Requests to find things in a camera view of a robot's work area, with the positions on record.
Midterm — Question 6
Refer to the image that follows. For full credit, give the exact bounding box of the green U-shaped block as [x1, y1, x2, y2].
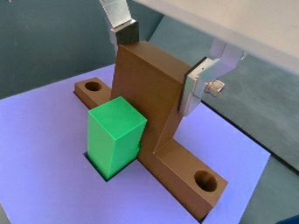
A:
[89, 97, 147, 180]

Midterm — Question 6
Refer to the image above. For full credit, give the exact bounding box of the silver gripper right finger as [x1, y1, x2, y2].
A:
[180, 38, 245, 116]

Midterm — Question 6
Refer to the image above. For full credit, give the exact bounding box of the purple base board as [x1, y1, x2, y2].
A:
[0, 66, 270, 224]

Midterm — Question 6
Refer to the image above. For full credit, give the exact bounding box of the blue cylinder peg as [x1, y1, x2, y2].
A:
[277, 215, 299, 224]

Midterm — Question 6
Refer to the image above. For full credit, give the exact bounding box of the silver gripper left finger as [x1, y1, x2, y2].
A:
[99, 0, 139, 51]

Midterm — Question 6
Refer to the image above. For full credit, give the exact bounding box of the brown T-shaped block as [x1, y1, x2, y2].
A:
[75, 41, 228, 220]

